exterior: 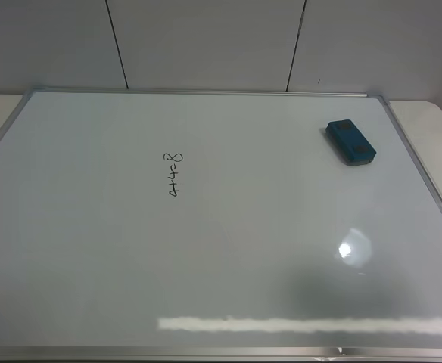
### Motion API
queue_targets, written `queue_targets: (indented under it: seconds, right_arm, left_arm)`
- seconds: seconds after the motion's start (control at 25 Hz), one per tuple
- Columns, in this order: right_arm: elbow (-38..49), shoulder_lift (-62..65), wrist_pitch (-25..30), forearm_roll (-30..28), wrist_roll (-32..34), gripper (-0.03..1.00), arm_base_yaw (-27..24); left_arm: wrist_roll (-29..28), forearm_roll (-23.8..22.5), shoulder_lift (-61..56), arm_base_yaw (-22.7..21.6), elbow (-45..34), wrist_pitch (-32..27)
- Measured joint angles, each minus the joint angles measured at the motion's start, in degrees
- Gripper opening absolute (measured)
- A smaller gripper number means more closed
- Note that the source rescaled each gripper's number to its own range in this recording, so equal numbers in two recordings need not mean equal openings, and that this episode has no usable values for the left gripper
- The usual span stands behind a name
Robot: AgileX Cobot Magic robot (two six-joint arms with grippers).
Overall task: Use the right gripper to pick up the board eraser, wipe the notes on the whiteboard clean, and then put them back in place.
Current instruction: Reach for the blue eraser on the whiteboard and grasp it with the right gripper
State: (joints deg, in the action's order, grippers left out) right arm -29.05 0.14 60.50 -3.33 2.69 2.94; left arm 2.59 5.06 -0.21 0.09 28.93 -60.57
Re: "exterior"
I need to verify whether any blue board eraser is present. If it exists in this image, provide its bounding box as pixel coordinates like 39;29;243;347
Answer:
325;119;376;166

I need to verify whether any white whiteboard with aluminium frame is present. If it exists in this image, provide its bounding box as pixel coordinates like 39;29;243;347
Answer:
0;89;442;362

